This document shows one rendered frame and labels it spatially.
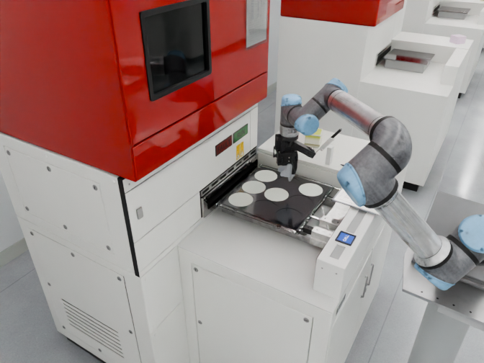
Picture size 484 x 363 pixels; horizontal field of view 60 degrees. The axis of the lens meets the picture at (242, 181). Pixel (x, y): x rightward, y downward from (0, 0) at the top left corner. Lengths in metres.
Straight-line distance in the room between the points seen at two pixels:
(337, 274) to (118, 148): 0.77
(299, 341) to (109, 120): 0.98
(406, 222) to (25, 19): 1.19
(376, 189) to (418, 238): 0.23
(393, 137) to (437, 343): 0.96
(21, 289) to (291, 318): 1.83
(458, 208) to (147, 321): 1.21
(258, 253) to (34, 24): 1.03
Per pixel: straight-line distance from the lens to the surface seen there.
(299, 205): 1.71
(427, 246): 1.36
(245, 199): 1.73
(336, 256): 1.41
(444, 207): 1.67
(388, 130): 1.21
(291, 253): 1.60
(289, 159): 1.66
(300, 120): 1.47
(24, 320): 2.72
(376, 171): 1.17
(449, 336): 1.85
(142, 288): 1.58
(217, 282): 1.63
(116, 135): 1.23
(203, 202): 1.67
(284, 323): 1.57
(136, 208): 1.38
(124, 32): 1.13
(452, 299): 1.59
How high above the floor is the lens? 1.88
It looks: 32 degrees down
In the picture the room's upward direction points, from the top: straight up
